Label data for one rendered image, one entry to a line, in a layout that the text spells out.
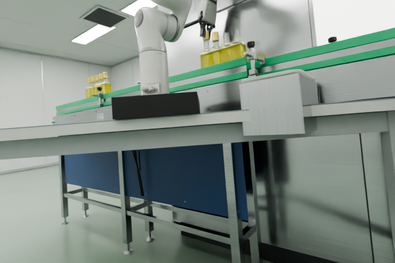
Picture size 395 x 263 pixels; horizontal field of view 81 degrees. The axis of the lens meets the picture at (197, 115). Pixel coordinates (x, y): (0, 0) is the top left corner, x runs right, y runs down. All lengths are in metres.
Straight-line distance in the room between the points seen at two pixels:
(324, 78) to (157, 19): 0.60
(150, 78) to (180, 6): 0.28
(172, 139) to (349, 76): 0.61
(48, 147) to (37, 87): 5.89
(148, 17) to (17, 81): 5.95
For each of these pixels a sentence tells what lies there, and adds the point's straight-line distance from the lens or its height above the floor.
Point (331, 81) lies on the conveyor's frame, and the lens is 0.91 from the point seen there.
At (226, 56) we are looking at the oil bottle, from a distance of 1.11.
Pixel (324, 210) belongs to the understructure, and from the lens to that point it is 1.20.
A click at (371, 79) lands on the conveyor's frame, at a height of 0.82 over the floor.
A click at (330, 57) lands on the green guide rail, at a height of 0.91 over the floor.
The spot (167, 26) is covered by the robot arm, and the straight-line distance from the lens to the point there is 0.85.
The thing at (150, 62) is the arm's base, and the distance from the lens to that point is 0.78.
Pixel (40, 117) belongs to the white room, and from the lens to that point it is 6.66.
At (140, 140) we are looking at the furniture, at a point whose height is 0.68.
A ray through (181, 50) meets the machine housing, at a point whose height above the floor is 1.20.
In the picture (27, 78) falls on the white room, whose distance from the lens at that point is 6.72.
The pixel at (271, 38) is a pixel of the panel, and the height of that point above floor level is 1.10.
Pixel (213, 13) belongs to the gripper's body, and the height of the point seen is 1.27.
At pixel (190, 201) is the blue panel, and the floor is 0.36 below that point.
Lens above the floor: 0.72
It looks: 3 degrees up
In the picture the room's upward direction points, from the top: 4 degrees counter-clockwise
